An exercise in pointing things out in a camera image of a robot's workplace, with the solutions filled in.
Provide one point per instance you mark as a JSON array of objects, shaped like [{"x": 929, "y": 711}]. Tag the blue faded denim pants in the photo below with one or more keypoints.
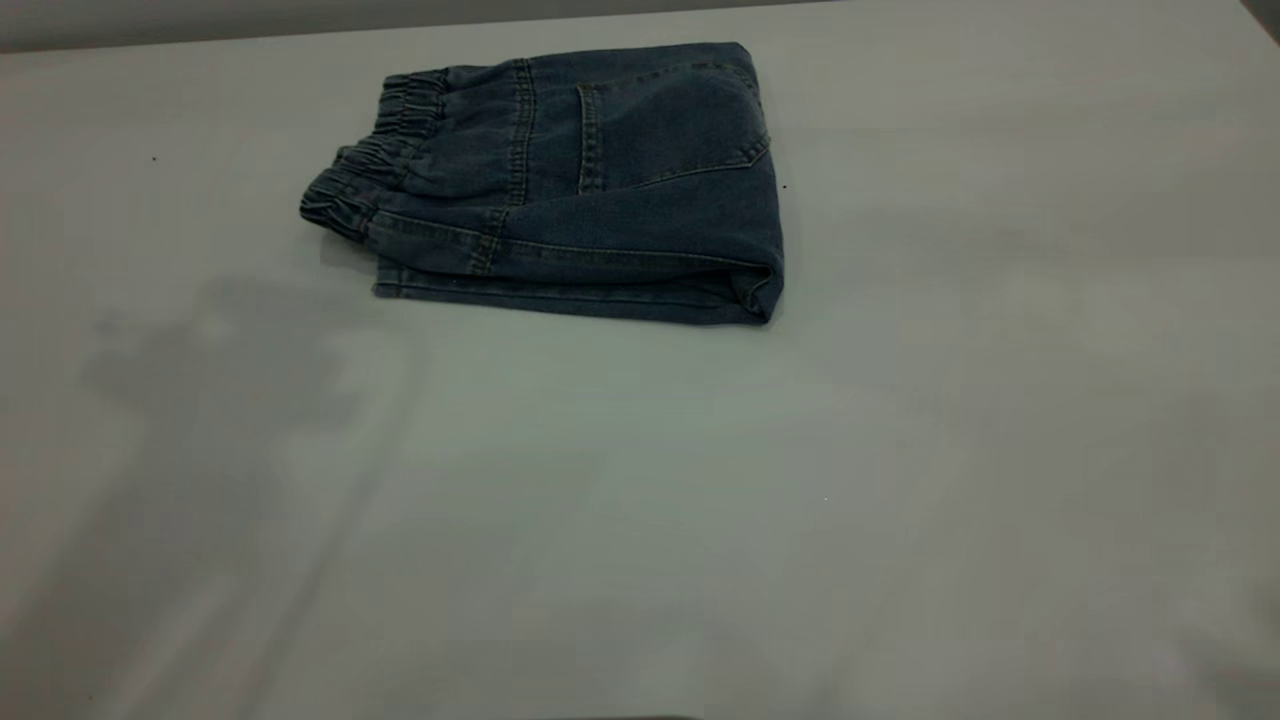
[{"x": 600, "y": 200}]

